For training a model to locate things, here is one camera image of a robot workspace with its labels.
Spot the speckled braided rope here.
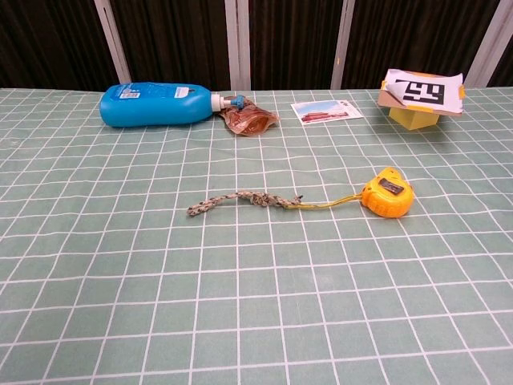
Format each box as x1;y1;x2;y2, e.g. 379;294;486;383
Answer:
186;191;304;219

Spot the yellow tape measure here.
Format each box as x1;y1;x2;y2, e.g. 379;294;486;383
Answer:
296;166;415;220

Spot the brown snack pouch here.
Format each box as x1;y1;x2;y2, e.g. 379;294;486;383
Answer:
218;95;281;138

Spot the green checked tablecloth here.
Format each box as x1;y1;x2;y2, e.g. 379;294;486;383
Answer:
0;87;513;385

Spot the photo postcard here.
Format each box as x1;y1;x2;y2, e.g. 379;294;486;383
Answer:
290;99;365;127

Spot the blue plastic bottle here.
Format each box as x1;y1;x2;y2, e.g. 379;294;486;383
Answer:
99;82;246;128

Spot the brown cardboard board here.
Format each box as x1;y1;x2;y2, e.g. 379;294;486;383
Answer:
378;79;466;118

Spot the dark curtain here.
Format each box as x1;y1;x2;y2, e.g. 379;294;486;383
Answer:
0;0;513;92

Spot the yellow block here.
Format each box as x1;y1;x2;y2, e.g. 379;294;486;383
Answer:
388;104;442;132

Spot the white marker paper sheet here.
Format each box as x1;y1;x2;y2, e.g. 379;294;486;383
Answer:
383;68;465;116

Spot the white double post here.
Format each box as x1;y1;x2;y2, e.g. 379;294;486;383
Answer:
224;0;252;91

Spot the white slotted post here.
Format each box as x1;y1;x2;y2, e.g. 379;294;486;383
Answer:
94;0;132;85

